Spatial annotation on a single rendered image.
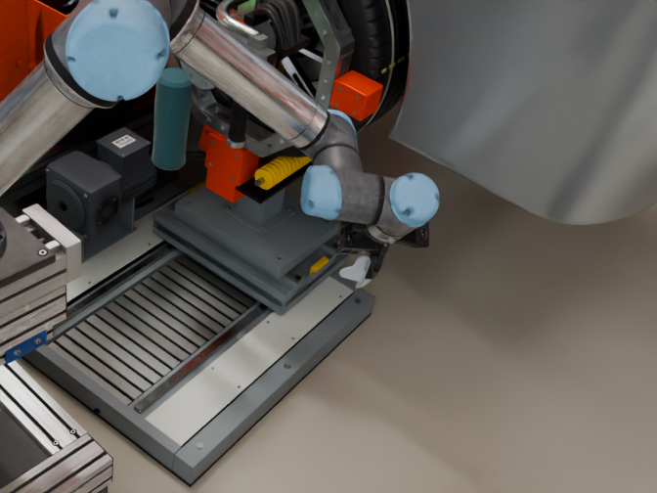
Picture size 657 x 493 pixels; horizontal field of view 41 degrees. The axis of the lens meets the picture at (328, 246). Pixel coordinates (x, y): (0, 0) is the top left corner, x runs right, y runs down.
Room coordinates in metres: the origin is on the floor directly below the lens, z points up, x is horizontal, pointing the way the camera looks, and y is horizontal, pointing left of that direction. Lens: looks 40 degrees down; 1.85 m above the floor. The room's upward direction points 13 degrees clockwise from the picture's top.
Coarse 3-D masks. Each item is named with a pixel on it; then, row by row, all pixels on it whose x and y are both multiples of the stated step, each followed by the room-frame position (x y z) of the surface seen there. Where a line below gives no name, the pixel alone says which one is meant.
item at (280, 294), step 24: (168, 216) 2.03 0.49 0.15; (168, 240) 1.97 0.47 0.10; (192, 240) 1.93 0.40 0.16; (216, 264) 1.89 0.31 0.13; (240, 264) 1.89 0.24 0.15; (312, 264) 1.96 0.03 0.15; (336, 264) 2.02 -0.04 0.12; (240, 288) 1.84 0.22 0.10; (264, 288) 1.81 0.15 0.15; (288, 288) 1.83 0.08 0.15; (312, 288) 1.91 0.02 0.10
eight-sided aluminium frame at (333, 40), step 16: (304, 0) 1.80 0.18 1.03; (320, 0) 1.79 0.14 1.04; (320, 16) 1.78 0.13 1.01; (336, 16) 1.81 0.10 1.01; (320, 32) 1.77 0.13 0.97; (336, 32) 1.77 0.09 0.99; (336, 48) 1.75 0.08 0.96; (352, 48) 1.80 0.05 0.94; (176, 64) 1.95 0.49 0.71; (336, 64) 1.75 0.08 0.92; (320, 80) 1.76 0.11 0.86; (192, 96) 1.93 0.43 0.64; (208, 96) 1.96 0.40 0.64; (320, 96) 1.76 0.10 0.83; (192, 112) 1.92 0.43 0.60; (208, 112) 1.90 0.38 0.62; (224, 112) 1.93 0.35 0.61; (224, 128) 1.89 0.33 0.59; (256, 128) 1.88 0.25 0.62; (256, 144) 1.83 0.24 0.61; (272, 144) 1.81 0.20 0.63; (288, 144) 1.79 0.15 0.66
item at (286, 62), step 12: (204, 0) 2.06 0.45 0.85; (216, 0) 2.04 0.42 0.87; (336, 0) 1.86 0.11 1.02; (312, 24) 1.91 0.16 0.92; (312, 48) 1.92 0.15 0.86; (276, 60) 1.95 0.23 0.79; (288, 60) 1.93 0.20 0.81; (288, 72) 1.93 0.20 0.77; (300, 72) 1.92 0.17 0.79; (300, 84) 1.91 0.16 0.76; (312, 84) 1.91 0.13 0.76; (228, 96) 1.99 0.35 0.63; (312, 96) 1.89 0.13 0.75; (252, 120) 1.94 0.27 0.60
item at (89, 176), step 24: (120, 144) 1.94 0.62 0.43; (144, 144) 1.97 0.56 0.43; (48, 168) 1.81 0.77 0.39; (72, 168) 1.82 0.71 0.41; (96, 168) 1.84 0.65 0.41; (120, 168) 1.89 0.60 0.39; (144, 168) 1.96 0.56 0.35; (48, 192) 1.78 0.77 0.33; (72, 192) 1.75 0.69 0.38; (96, 192) 1.76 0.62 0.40; (120, 192) 1.84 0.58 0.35; (72, 216) 1.74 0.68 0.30; (96, 216) 1.75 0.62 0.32; (120, 216) 2.01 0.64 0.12; (96, 240) 1.91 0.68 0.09
